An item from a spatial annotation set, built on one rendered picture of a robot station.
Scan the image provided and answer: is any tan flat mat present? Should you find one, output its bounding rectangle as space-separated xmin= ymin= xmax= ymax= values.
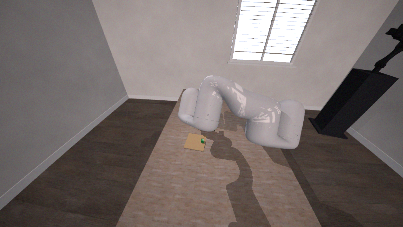
xmin=184 ymin=133 xmax=207 ymax=152

